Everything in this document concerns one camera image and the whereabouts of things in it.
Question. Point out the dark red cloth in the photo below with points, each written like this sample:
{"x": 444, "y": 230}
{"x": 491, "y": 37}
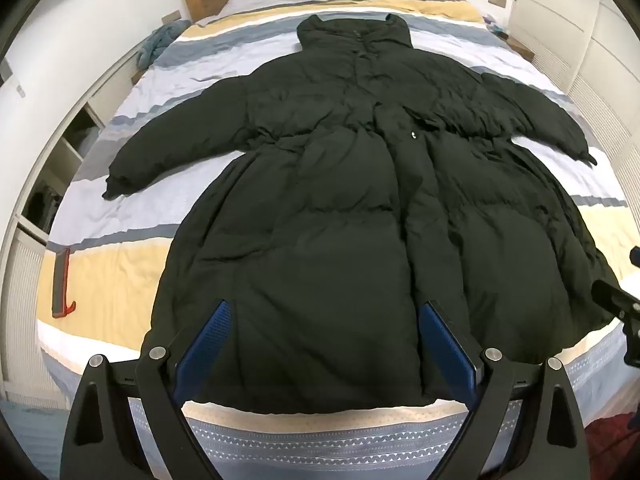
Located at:
{"x": 612, "y": 442}

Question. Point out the white open shelf unit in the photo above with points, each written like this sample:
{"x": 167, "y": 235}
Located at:
{"x": 45, "y": 210}

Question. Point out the white wall socket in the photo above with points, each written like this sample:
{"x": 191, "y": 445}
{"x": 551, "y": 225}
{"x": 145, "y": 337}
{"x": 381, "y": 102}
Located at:
{"x": 172, "y": 14}
{"x": 498, "y": 0}

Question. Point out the white slatted wardrobe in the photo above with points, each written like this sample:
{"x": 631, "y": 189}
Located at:
{"x": 575, "y": 50}

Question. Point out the wooden nightstand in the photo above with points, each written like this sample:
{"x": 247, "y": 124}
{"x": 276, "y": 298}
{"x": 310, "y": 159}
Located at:
{"x": 136, "y": 74}
{"x": 522, "y": 47}

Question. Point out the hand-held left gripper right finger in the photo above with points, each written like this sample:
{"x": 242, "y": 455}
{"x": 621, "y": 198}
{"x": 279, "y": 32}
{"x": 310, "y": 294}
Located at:
{"x": 447, "y": 347}

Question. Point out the striped duvet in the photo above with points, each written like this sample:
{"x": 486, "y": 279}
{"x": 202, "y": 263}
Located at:
{"x": 150, "y": 200}

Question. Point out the blue crumpled cloth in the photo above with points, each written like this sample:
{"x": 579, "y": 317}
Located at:
{"x": 160, "y": 40}

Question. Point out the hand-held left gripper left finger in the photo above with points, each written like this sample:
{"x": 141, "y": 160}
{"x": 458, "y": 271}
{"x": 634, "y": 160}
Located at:
{"x": 206, "y": 347}

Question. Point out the black puffer coat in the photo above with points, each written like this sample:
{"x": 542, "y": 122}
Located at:
{"x": 350, "y": 220}

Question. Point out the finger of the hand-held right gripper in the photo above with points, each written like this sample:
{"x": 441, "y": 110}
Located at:
{"x": 635, "y": 256}
{"x": 612, "y": 300}

